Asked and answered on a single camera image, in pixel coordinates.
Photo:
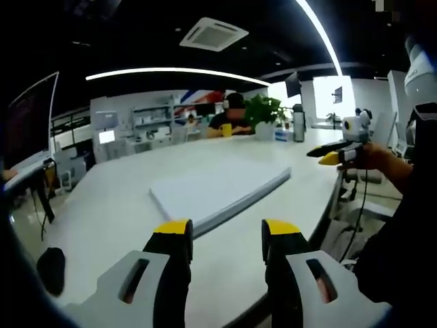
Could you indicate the computer monitor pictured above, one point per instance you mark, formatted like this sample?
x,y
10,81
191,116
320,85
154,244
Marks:
x,y
30,119

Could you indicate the yellow mug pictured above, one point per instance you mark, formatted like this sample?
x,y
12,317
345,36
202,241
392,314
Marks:
x,y
226,130

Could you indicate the curved ceiling light strip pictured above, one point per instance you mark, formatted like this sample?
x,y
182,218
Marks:
x,y
170,71

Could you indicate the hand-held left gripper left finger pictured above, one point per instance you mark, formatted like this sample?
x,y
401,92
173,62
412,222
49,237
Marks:
x,y
143,287

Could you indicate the green potted plant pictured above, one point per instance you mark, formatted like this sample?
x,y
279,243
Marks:
x,y
263,111

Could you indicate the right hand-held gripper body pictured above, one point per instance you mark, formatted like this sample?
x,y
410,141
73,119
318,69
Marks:
x,y
355,128

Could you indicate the white kiosk machine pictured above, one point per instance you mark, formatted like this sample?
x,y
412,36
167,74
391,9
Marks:
x,y
106,133

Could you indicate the small black object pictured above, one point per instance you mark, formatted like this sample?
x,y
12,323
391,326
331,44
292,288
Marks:
x,y
51,270

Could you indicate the long ceiling light strip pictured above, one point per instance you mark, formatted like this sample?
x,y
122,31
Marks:
x,y
324,34

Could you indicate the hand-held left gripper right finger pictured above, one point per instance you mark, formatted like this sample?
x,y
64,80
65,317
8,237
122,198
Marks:
x,y
307,290

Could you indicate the grey water bottle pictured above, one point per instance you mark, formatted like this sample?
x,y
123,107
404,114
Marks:
x,y
298,124

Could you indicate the person's right hand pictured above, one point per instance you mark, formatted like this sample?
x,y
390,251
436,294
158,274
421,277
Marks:
x,y
382,160

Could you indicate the black wall screen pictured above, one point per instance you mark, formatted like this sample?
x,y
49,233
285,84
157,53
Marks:
x,y
293,83

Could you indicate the white storage shelf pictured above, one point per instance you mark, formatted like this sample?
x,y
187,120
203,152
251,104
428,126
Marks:
x,y
152,123

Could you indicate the blue and white box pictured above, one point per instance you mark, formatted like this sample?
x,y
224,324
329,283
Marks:
x,y
283,135

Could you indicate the ceiling air conditioner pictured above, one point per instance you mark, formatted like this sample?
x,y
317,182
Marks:
x,y
213,34

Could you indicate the white worn device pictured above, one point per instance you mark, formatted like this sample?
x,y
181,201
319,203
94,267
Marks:
x,y
418,75

